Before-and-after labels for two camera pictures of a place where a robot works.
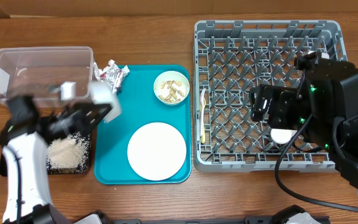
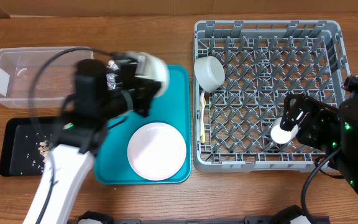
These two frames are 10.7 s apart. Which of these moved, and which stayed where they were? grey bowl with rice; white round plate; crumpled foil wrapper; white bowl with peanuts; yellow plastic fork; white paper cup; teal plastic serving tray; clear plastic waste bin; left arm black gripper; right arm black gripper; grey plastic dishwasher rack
Moved: left arm black gripper; right arm black gripper; white bowl with peanuts; grey bowl with rice
Stayed: white round plate; clear plastic waste bin; teal plastic serving tray; yellow plastic fork; crumpled foil wrapper; white paper cup; grey plastic dishwasher rack
